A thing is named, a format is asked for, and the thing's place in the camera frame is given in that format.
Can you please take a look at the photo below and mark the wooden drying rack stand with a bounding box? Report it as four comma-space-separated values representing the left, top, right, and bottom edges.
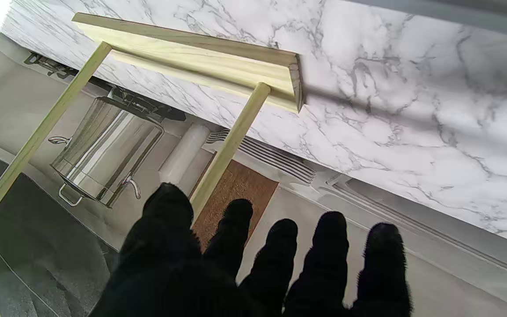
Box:
0, 12, 303, 317

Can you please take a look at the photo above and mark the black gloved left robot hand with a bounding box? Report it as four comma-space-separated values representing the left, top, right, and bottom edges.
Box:
88, 183, 412, 317

